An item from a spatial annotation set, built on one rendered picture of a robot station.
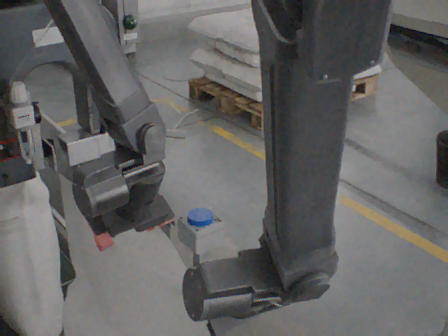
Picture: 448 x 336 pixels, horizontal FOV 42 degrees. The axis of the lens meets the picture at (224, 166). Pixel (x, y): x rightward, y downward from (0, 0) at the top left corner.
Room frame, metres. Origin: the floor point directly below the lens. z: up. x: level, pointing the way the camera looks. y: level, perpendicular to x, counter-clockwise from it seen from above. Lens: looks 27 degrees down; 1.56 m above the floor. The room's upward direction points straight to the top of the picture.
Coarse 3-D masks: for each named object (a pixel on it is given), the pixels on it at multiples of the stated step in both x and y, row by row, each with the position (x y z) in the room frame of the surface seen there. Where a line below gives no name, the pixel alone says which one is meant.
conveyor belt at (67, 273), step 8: (64, 256) 1.61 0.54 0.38; (64, 264) 1.57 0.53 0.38; (72, 264) 1.57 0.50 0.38; (64, 272) 1.53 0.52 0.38; (72, 272) 1.53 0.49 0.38; (64, 280) 1.48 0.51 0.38; (72, 280) 1.48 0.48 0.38; (64, 288) 1.44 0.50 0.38; (64, 296) 1.41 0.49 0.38; (0, 320) 1.30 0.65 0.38; (0, 328) 1.27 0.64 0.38; (8, 328) 1.27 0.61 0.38
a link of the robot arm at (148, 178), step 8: (160, 160) 0.75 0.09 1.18; (128, 168) 0.72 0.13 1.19; (136, 168) 0.72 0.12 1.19; (144, 168) 0.73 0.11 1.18; (152, 168) 0.73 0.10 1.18; (160, 168) 0.74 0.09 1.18; (128, 176) 0.71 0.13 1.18; (136, 176) 0.71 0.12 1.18; (144, 176) 0.72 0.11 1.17; (152, 176) 0.72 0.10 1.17; (160, 176) 0.73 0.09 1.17; (128, 184) 0.70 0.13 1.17; (136, 184) 0.71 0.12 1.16; (144, 184) 0.71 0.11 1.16; (152, 184) 0.71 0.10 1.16; (160, 184) 0.73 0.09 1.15; (136, 192) 0.72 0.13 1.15; (144, 192) 0.72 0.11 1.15; (152, 192) 0.73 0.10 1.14; (136, 200) 0.73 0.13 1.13; (144, 200) 0.73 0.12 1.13
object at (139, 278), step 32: (64, 192) 0.97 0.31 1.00; (96, 256) 0.81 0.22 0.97; (128, 256) 0.73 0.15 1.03; (160, 256) 0.80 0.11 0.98; (96, 288) 0.84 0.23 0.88; (128, 288) 0.73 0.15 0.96; (160, 288) 0.70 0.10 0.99; (64, 320) 0.87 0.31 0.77; (96, 320) 0.81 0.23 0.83; (128, 320) 0.74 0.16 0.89; (160, 320) 0.70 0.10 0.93
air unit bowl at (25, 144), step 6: (18, 132) 0.95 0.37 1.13; (24, 132) 0.95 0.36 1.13; (30, 132) 0.96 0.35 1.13; (18, 138) 0.95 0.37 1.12; (24, 138) 0.95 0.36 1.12; (30, 138) 0.96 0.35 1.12; (18, 144) 0.95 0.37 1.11; (24, 144) 0.95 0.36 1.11; (30, 144) 0.96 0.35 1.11; (18, 150) 0.96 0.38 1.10; (24, 150) 0.95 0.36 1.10; (30, 150) 0.96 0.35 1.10; (24, 156) 0.95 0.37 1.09; (30, 156) 0.96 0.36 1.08
